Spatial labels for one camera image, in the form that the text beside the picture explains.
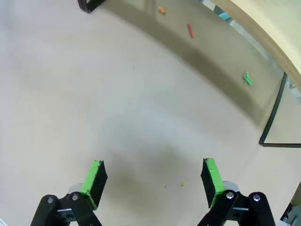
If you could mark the green paper scrap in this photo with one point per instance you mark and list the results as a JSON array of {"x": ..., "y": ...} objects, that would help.
[{"x": 248, "y": 79}]

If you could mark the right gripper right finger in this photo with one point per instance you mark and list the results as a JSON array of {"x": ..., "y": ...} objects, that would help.
[{"x": 212, "y": 183}]

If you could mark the red stick piece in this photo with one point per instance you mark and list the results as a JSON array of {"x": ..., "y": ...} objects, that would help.
[{"x": 191, "y": 30}]

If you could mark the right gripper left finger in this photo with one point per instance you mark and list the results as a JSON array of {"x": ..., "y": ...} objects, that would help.
[{"x": 94, "y": 186}]

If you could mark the orange paper scrap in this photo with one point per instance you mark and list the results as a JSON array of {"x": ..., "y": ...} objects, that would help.
[{"x": 162, "y": 10}]

